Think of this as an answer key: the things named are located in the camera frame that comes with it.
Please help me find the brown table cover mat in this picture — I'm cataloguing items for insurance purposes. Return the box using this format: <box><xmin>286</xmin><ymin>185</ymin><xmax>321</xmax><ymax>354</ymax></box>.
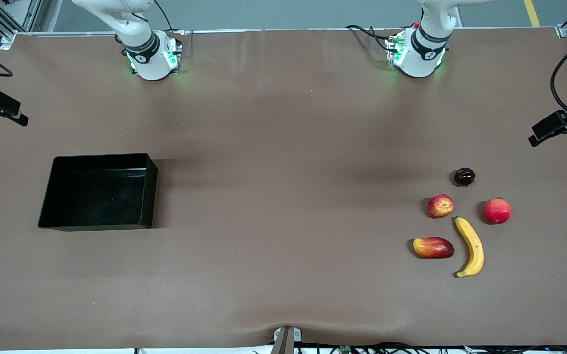
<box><xmin>0</xmin><ymin>28</ymin><xmax>567</xmax><ymax>351</ymax></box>

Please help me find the black plastic box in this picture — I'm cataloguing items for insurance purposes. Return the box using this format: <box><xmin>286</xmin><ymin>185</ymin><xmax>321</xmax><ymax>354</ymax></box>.
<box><xmin>38</xmin><ymin>153</ymin><xmax>159</xmax><ymax>232</ymax></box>

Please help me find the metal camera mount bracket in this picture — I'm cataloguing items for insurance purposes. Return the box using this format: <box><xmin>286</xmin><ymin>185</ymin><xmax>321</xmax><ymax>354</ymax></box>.
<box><xmin>273</xmin><ymin>326</ymin><xmax>303</xmax><ymax>354</ymax></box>

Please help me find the red round peach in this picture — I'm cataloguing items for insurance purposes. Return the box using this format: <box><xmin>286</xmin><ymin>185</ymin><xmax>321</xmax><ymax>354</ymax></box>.
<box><xmin>483</xmin><ymin>198</ymin><xmax>512</xmax><ymax>225</ymax></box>

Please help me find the dark purple mangosteen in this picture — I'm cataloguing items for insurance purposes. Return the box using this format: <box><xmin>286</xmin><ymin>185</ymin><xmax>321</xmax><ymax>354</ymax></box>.
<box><xmin>454</xmin><ymin>167</ymin><xmax>476</xmax><ymax>187</ymax></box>

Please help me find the red yellow mango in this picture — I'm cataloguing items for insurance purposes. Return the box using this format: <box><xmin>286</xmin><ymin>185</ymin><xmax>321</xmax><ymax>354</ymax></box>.
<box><xmin>413</xmin><ymin>237</ymin><xmax>455</xmax><ymax>260</ymax></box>

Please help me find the red yellow apple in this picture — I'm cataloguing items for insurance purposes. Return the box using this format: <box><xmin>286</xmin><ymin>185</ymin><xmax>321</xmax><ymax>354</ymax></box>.
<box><xmin>427</xmin><ymin>194</ymin><xmax>454</xmax><ymax>219</ymax></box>

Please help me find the black base cable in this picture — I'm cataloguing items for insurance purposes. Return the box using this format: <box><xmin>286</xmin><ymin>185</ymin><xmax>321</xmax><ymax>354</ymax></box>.
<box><xmin>153</xmin><ymin>0</ymin><xmax>188</xmax><ymax>55</ymax></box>
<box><xmin>346</xmin><ymin>24</ymin><xmax>397</xmax><ymax>53</ymax></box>

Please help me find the yellow banana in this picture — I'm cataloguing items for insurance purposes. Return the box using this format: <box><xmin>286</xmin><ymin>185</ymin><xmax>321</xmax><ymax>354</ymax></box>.
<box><xmin>454</xmin><ymin>216</ymin><xmax>485</xmax><ymax>278</ymax></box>

